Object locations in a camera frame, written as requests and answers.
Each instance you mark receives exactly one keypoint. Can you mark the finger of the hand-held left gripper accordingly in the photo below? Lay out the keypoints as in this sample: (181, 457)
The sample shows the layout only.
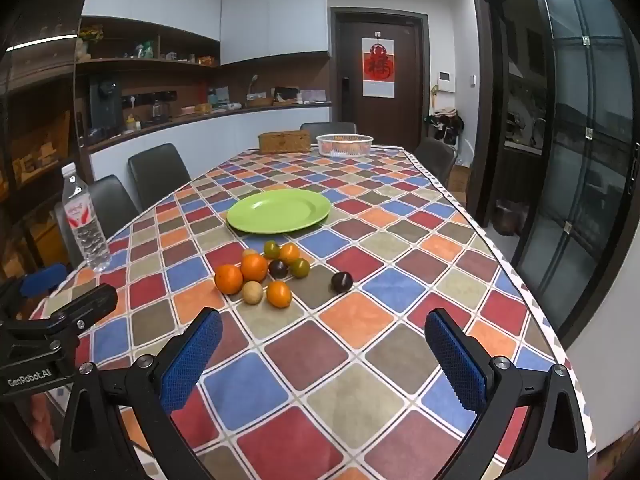
(90, 302)
(45, 277)

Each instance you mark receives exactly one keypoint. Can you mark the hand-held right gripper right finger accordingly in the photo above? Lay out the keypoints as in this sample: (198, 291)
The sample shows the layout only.
(457, 365)

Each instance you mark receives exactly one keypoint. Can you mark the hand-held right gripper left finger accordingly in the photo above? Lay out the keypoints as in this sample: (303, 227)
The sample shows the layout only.
(192, 360)

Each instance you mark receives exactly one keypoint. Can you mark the orange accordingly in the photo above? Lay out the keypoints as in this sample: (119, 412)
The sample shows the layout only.
(278, 294)
(289, 253)
(254, 266)
(227, 279)

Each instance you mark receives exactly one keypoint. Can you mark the tan round fruit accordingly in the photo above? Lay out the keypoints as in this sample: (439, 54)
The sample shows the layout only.
(248, 253)
(252, 292)

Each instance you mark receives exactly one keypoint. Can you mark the dark purple round fruit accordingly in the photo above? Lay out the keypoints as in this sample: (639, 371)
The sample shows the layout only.
(278, 269)
(341, 281)

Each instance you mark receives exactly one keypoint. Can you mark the green mandarin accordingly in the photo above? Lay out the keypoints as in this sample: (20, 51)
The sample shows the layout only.
(300, 267)
(271, 249)

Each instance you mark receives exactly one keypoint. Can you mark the green plate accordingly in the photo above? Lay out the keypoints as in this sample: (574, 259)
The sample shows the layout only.
(277, 210)

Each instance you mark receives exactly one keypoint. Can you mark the clear plastic bag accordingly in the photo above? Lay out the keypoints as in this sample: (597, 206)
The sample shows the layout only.
(82, 220)

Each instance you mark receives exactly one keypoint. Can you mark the dark leather chair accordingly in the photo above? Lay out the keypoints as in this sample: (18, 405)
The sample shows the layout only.
(435, 157)
(152, 170)
(115, 200)
(325, 129)

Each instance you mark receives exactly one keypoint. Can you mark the checkered colourful tablecloth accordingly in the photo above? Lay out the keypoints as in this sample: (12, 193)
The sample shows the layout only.
(325, 355)

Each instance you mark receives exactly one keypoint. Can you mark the dark wooden display cabinet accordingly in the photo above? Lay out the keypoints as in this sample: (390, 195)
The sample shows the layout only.
(40, 135)

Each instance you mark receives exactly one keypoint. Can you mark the dark waste bin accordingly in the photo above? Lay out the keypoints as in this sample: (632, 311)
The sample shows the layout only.
(510, 216)

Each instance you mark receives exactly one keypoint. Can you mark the black coffee machine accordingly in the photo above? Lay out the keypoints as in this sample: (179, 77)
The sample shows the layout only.
(105, 105)

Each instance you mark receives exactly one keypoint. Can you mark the glass kettle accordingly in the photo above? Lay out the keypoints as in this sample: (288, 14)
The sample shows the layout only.
(159, 110)

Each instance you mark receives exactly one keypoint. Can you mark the white sideboard with dark top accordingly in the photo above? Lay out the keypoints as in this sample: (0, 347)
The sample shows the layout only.
(225, 130)

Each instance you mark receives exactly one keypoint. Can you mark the wicker box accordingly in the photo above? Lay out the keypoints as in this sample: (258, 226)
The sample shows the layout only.
(283, 142)

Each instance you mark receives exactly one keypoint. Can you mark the glass sliding door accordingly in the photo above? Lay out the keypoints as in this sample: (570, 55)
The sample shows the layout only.
(575, 160)

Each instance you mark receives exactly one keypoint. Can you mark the pile of bags and coats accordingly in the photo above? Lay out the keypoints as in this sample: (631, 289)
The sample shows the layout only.
(445, 122)

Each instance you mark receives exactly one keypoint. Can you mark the heap of small oranges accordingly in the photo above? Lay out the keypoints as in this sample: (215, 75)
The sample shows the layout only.
(342, 146)

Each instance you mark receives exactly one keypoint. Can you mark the yellow flower bouquet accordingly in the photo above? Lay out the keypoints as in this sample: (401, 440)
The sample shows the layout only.
(91, 34)

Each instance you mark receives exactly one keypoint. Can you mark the shallow wicker tray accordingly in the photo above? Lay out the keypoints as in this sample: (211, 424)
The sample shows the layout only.
(260, 102)

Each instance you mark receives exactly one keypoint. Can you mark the orange snack packet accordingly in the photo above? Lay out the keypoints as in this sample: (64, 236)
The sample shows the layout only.
(207, 60)

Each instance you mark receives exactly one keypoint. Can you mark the white desk lamp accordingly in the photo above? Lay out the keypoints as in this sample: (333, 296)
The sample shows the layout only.
(254, 80)

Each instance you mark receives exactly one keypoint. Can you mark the white intercom panel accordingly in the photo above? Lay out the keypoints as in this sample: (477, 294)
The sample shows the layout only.
(445, 81)

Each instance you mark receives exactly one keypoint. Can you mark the red and white door poster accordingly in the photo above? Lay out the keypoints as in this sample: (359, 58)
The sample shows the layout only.
(378, 62)

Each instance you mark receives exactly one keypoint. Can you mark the dark brown door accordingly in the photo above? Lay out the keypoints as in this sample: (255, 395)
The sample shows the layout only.
(350, 60)

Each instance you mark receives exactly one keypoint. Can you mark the wooden wall shelf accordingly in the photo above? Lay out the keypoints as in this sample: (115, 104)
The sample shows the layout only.
(150, 62)

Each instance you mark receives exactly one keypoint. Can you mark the white wall cabinet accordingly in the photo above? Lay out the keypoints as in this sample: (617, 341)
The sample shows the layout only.
(270, 20)

